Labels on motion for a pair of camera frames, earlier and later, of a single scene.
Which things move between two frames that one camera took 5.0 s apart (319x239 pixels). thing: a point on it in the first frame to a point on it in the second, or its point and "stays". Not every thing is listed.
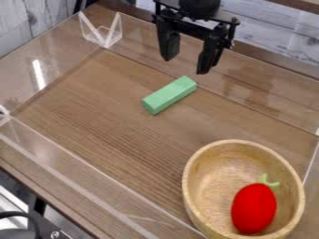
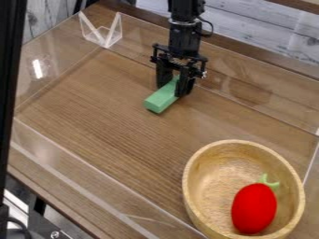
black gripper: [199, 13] to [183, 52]
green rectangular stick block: [168, 94] stays
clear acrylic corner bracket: [103, 36] stays
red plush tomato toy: [254, 206] stays
